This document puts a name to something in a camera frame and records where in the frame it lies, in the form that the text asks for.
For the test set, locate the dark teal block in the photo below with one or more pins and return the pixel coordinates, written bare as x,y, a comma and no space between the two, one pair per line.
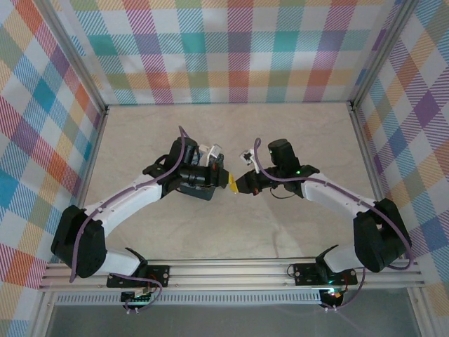
200,193

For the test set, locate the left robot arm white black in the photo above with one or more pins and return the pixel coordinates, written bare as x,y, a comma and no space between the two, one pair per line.
133,196

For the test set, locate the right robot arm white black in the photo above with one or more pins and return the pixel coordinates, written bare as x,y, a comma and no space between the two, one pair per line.
333,196

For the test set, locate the small controller circuit board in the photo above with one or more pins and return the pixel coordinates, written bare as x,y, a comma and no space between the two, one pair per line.
333,296
138,297

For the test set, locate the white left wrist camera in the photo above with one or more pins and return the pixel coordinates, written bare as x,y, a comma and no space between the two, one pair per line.
211,152

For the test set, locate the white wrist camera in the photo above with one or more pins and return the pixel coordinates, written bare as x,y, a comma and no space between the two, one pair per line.
247,157
211,152

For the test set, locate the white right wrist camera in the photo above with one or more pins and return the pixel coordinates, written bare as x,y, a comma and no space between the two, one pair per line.
247,157

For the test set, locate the aluminium frame side rail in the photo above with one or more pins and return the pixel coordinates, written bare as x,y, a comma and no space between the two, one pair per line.
92,158
370,158

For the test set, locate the aluminium mounting rail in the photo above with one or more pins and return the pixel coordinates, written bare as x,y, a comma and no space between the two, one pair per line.
228,274

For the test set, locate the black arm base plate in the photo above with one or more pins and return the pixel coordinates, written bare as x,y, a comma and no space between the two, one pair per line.
305,274
158,275

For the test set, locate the aluminium frame post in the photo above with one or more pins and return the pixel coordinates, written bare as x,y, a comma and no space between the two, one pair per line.
382,52
78,56

